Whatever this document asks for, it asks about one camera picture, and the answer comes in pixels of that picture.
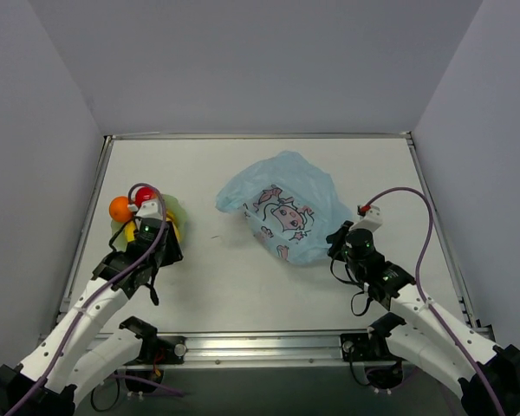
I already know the small orange fake fruit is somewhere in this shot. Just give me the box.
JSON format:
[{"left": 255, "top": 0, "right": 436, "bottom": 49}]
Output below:
[{"left": 108, "top": 196, "right": 133, "bottom": 224}]

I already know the red fake apple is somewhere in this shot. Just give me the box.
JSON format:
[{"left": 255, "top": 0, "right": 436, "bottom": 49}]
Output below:
[{"left": 134, "top": 186, "right": 157, "bottom": 207}]

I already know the blue translucent plastic bag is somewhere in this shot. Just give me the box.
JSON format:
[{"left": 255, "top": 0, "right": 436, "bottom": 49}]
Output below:
[{"left": 216, "top": 151, "right": 353, "bottom": 266}]

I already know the yellow fake banana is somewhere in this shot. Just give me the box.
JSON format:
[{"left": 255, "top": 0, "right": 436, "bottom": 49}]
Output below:
[{"left": 123, "top": 221, "right": 136, "bottom": 243}]

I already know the yellow fake fruit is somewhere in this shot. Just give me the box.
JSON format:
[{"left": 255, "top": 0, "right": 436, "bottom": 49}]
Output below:
[{"left": 166, "top": 217, "right": 181, "bottom": 244}]

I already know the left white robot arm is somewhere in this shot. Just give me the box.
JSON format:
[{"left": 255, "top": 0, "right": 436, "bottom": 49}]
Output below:
[{"left": 0, "top": 218, "right": 184, "bottom": 415}]

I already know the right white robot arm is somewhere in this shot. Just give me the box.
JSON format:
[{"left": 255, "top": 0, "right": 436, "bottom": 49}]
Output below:
[{"left": 326, "top": 221, "right": 520, "bottom": 415}]

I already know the green glass bowl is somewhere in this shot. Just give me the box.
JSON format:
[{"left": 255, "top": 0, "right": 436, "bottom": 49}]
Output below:
[{"left": 111, "top": 194, "right": 188, "bottom": 251}]

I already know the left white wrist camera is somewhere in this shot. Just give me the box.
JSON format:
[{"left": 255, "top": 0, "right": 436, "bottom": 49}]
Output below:
[{"left": 128, "top": 198, "right": 164, "bottom": 220}]

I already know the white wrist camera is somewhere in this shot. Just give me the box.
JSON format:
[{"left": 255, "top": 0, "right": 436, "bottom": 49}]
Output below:
[
  {"left": 128, "top": 198, "right": 164, "bottom": 220},
  {"left": 356, "top": 205, "right": 383, "bottom": 233}
]

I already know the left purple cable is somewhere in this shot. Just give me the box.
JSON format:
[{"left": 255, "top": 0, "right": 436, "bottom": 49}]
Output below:
[{"left": 2, "top": 181, "right": 185, "bottom": 416}]

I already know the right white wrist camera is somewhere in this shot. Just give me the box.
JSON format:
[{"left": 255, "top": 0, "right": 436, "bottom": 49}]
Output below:
[{"left": 356, "top": 205, "right": 383, "bottom": 233}]

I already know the aluminium front rail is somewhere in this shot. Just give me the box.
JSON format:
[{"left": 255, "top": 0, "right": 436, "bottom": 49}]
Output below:
[{"left": 90, "top": 327, "right": 500, "bottom": 372}]

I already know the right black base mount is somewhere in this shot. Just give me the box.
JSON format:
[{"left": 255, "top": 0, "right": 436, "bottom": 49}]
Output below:
[{"left": 340, "top": 332, "right": 406, "bottom": 395}]

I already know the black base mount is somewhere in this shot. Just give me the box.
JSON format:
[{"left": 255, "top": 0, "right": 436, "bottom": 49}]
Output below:
[
  {"left": 340, "top": 332, "right": 406, "bottom": 395},
  {"left": 90, "top": 333, "right": 187, "bottom": 411}
]

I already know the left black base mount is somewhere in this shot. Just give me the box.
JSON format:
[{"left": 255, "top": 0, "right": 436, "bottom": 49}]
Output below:
[{"left": 90, "top": 333, "right": 187, "bottom": 411}]

